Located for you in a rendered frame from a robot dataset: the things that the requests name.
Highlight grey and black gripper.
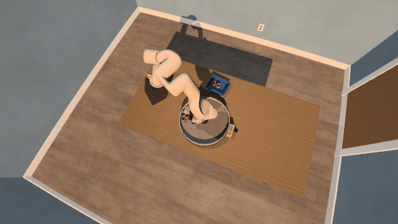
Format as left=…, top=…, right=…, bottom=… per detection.
left=188, top=114, right=201, bottom=124

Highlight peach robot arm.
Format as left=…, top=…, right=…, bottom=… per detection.
left=143, top=48, right=218, bottom=122

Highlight blue crate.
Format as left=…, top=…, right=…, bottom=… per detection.
left=206, top=75, right=231, bottom=97

